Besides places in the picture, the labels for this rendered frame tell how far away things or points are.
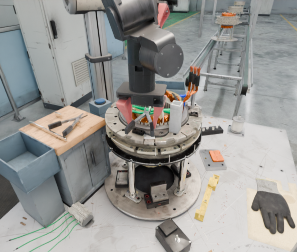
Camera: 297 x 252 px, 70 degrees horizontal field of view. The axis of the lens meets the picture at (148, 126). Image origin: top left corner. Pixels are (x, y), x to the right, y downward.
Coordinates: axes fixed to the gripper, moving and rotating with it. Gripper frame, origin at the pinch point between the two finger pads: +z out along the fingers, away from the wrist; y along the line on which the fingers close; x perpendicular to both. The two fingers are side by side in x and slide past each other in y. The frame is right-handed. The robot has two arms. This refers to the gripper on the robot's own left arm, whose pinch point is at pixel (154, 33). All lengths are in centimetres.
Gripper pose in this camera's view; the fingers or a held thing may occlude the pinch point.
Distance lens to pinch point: 64.8
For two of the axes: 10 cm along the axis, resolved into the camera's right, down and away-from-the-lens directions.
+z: -1.1, 9.7, 2.2
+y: 9.6, 1.6, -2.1
